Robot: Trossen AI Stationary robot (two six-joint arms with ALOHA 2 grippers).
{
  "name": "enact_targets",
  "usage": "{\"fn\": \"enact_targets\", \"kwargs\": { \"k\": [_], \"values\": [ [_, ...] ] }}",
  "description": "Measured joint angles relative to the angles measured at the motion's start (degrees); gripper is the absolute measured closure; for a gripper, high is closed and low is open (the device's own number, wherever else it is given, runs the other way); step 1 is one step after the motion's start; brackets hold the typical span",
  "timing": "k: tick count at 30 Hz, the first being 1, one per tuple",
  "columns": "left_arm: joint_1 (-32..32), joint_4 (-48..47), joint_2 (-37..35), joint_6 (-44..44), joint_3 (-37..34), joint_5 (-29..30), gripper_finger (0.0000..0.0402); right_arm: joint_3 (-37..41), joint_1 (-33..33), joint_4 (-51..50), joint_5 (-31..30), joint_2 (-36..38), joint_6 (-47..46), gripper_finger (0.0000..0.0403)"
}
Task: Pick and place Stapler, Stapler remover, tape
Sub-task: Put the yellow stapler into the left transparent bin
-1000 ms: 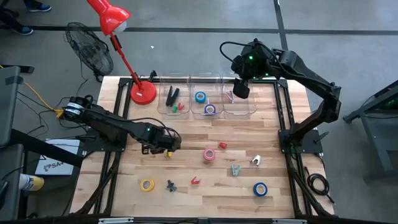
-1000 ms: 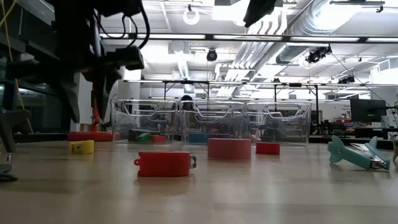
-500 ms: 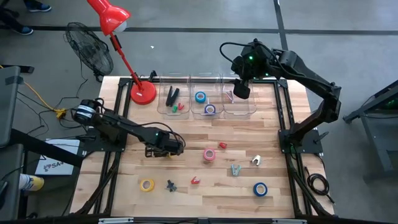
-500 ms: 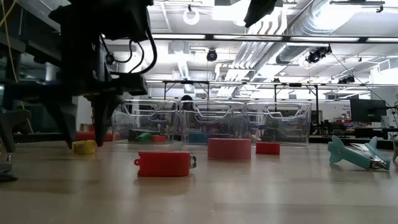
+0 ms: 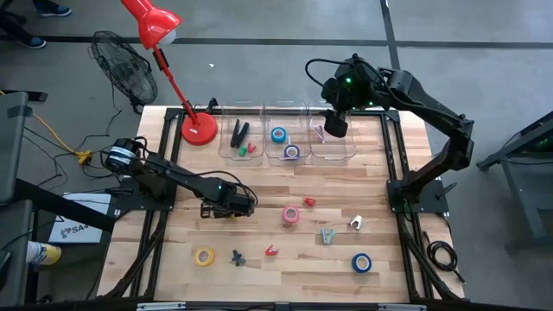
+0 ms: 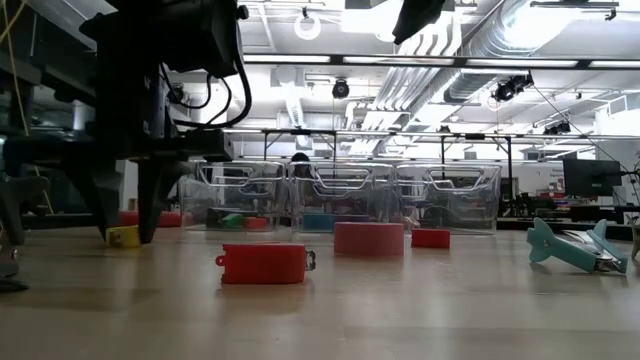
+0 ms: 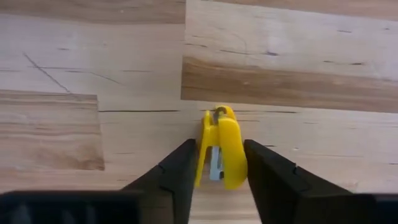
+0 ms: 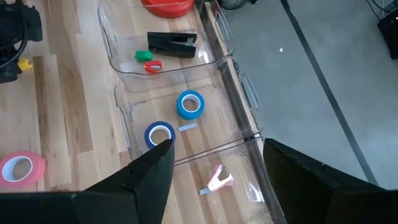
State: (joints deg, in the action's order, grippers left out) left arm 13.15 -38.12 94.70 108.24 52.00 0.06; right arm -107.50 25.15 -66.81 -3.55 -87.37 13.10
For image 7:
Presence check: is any yellow stapler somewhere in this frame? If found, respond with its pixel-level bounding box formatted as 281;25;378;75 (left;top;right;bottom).
194;105;249;190

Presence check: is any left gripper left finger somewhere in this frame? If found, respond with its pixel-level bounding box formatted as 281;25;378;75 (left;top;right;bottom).
0;138;199;224

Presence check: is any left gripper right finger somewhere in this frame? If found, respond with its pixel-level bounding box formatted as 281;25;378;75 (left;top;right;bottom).
243;139;398;224

